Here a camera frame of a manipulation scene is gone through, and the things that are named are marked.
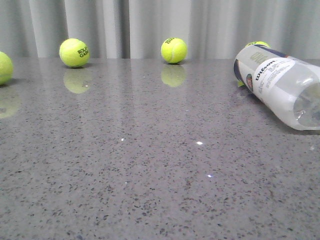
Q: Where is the grey curtain backdrop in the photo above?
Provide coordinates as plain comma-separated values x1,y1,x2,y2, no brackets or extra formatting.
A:
0,0,320,59

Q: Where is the center back tennis ball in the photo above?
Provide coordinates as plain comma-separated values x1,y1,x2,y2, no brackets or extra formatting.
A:
160,37,188,64

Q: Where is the far left tennis ball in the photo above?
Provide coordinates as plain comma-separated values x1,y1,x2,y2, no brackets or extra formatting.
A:
0,52,14,86

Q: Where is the clear Wilson tennis can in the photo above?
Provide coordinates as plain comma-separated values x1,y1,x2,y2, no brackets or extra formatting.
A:
233,45,320,131

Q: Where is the Roland Garros tennis ball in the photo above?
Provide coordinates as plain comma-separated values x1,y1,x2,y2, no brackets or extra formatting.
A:
59,38,90,68

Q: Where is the right back tennis ball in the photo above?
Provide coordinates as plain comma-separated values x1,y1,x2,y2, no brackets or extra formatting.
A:
245,41,271,49

